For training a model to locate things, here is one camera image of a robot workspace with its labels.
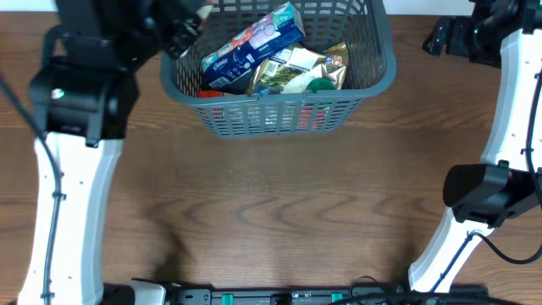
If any Kleenex tissue multipack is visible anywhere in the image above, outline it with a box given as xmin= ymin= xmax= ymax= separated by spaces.
xmin=201 ymin=2 xmax=306 ymax=91

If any orange pasta packet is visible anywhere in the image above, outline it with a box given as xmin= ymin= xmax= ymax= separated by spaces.
xmin=196 ymin=89 xmax=331 ymax=132

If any grey plastic basket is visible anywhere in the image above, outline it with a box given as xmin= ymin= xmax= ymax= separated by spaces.
xmin=161 ymin=0 xmax=397 ymax=138

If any gold coffee bag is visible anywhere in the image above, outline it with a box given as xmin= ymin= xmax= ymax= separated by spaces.
xmin=246 ymin=42 xmax=349 ymax=95

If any green lid jar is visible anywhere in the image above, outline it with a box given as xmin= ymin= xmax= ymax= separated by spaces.
xmin=306 ymin=77 xmax=336 ymax=92

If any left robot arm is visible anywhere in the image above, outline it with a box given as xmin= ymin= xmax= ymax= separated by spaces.
xmin=17 ymin=0 xmax=213 ymax=304

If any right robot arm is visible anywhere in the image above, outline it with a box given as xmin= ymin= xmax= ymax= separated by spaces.
xmin=408 ymin=0 xmax=541 ymax=293

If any right black cable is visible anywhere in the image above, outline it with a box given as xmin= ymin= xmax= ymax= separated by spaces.
xmin=431 ymin=67 xmax=542 ymax=291

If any black cable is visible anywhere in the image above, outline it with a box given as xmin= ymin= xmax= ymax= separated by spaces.
xmin=0 ymin=71 xmax=67 ymax=305
xmin=431 ymin=67 xmax=542 ymax=291

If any left black cable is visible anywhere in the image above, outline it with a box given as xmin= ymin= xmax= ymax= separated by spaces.
xmin=0 ymin=71 xmax=67 ymax=305

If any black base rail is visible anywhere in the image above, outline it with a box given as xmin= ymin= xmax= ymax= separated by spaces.
xmin=165 ymin=285 xmax=489 ymax=305

